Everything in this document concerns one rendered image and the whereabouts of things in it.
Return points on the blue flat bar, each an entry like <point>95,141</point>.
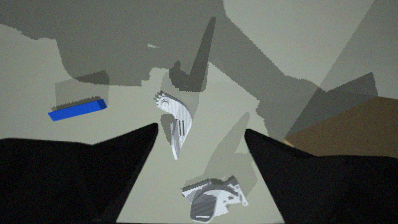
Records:
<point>77,110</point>

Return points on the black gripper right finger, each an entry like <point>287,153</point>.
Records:
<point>301,183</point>

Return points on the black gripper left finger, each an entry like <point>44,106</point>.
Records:
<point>105,172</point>

